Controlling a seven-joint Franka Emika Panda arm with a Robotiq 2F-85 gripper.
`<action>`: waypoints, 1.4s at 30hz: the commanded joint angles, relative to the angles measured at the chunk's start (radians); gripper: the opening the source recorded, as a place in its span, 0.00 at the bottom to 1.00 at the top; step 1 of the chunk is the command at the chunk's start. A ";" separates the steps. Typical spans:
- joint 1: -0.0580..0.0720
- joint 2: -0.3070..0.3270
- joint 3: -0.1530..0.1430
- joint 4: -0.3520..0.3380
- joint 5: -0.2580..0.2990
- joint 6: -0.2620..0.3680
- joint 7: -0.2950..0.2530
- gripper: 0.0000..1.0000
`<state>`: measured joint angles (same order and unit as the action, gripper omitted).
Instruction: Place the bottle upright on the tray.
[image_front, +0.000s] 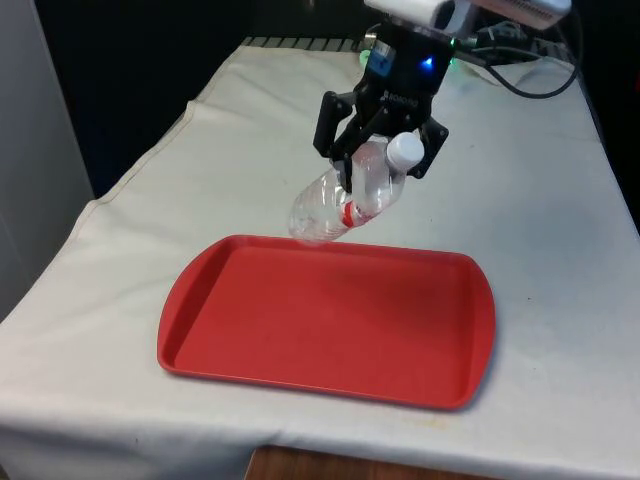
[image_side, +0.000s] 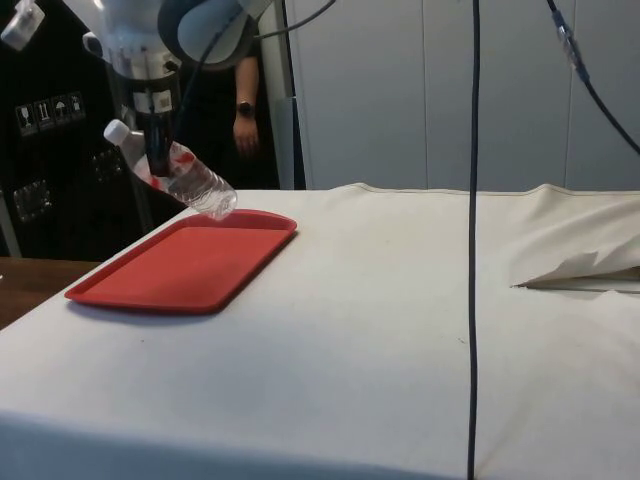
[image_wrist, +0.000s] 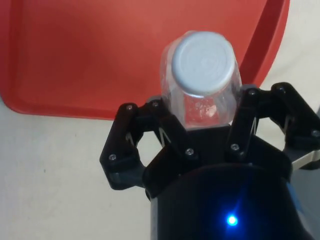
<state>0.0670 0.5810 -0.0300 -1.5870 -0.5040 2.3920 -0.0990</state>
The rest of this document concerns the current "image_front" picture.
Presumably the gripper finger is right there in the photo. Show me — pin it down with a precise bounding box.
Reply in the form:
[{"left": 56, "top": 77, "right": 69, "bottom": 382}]
[
  {"left": 313, "top": 91, "right": 397, "bottom": 195},
  {"left": 399, "top": 118, "right": 450, "bottom": 180}
]

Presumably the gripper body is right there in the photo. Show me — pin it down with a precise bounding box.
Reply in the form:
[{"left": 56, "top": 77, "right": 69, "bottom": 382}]
[{"left": 352, "top": 23, "right": 455, "bottom": 127}]

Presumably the clear plastic bottle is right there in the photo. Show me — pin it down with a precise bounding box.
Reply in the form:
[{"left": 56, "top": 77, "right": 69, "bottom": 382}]
[{"left": 287, "top": 132, "right": 426, "bottom": 249}]

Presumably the red tray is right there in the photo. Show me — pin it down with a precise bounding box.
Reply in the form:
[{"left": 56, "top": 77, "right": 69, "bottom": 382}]
[{"left": 156, "top": 233, "right": 497, "bottom": 413}]

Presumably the pale grey locker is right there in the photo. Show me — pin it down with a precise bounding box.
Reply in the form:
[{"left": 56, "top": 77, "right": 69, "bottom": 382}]
[{"left": 0, "top": 0, "right": 96, "bottom": 324}]

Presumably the black cable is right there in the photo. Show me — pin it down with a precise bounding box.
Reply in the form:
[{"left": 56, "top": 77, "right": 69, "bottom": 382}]
[
  {"left": 477, "top": 9, "right": 584, "bottom": 99},
  {"left": 453, "top": 47, "right": 549, "bottom": 67}
]

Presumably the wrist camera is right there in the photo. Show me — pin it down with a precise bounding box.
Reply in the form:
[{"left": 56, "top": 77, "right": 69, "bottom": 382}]
[{"left": 363, "top": 0, "right": 573, "bottom": 31}]

